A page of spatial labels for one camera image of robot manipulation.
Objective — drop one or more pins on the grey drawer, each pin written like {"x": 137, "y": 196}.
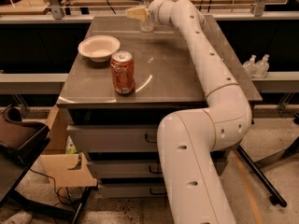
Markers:
{"x": 148, "y": 138}
{"x": 125, "y": 169}
{"x": 132, "y": 190}

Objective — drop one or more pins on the bottom grey drawer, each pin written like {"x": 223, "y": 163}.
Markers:
{"x": 132, "y": 190}

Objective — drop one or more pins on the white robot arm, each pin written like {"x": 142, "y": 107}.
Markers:
{"x": 193, "y": 186}

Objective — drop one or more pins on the clear sanitizer bottle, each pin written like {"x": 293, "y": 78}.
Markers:
{"x": 261, "y": 67}
{"x": 249, "y": 66}

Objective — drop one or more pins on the black metal floor bar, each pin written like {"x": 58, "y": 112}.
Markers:
{"x": 275, "y": 198}

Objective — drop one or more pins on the top grey drawer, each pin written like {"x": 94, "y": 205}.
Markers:
{"x": 148, "y": 138}

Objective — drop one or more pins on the white paper bowl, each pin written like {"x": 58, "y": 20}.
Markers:
{"x": 99, "y": 48}

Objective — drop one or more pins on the red coke can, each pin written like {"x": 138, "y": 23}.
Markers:
{"x": 122, "y": 70}

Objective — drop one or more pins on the grey drawer cabinet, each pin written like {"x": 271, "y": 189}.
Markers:
{"x": 148, "y": 122}

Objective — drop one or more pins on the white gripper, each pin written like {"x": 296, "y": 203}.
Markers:
{"x": 153, "y": 9}

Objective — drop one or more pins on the dark brown chair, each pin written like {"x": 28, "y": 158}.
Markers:
{"x": 21, "y": 143}

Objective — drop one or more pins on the right clear sanitizer bottle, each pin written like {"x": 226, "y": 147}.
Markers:
{"x": 261, "y": 67}

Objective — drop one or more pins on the middle grey drawer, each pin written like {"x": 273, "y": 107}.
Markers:
{"x": 125, "y": 169}

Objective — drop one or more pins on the left clear sanitizer bottle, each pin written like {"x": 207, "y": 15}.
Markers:
{"x": 249, "y": 66}

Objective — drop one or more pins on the cardboard box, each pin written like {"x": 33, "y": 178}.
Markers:
{"x": 69, "y": 170}

